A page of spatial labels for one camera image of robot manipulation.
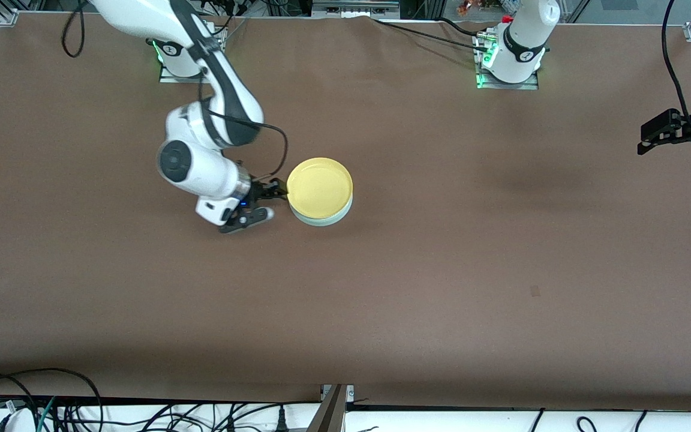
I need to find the pale green round plate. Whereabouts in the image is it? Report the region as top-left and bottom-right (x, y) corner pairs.
(289, 195), (354, 228)

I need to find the brown table cover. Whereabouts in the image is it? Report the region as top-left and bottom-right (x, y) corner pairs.
(0, 12), (691, 412)

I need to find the yellow round plate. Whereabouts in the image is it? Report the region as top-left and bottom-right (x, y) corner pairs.
(286, 157), (354, 220)

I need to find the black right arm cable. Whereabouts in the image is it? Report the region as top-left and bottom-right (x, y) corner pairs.
(61, 0), (290, 181)

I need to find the long black table cable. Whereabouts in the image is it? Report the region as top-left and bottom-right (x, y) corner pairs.
(371, 17), (491, 52)

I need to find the aluminium frame profile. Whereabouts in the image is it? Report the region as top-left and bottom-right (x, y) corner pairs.
(306, 384), (350, 432)

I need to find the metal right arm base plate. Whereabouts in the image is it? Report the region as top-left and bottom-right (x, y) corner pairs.
(158, 24), (224, 84)

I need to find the silver corner bracket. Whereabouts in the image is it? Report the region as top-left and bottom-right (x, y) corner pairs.
(320, 384), (356, 402)

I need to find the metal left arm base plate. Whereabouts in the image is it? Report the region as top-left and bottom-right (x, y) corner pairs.
(476, 33), (540, 91)

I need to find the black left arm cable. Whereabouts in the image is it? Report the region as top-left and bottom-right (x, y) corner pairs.
(662, 0), (691, 122)

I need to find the green cable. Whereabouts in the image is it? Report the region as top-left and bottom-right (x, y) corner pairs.
(36, 396), (58, 432)

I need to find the black base cable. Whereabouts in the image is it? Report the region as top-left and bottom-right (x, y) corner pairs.
(204, 0), (250, 46)

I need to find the black tangled cable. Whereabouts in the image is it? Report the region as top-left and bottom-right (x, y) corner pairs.
(140, 401), (322, 432)

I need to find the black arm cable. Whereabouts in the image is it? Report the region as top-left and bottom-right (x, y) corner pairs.
(662, 0), (691, 122)
(61, 0), (290, 181)

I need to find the silver metal box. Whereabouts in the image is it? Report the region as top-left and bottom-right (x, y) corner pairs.
(311, 0), (401, 19)

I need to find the black looped cable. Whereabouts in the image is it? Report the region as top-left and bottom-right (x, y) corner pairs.
(0, 368), (104, 432)

